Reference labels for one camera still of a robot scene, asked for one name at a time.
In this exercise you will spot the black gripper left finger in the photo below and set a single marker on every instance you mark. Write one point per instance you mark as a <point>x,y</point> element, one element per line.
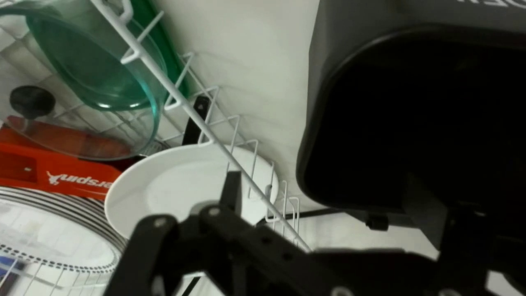
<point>165,252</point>

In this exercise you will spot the green plastic plate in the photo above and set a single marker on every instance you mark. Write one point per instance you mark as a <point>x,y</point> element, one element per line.
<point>166,50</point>

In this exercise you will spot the plain white plate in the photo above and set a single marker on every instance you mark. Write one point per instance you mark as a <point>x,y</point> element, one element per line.
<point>170,186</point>

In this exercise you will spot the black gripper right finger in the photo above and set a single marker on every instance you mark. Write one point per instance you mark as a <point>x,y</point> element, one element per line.
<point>471,252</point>

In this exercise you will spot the red plastic tool with logo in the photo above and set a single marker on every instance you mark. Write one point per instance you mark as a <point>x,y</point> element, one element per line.
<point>50,170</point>

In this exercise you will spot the translucent teal bowl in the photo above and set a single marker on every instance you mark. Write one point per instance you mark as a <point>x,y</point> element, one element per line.
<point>92,60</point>

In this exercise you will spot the black landfill only bin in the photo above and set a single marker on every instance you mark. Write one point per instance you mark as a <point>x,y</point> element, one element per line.
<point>416,109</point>

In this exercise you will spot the glass lid black knob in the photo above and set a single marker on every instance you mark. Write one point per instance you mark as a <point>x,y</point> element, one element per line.
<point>83,140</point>

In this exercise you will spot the white plate striped rim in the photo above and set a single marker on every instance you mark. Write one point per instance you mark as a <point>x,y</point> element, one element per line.
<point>50,236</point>

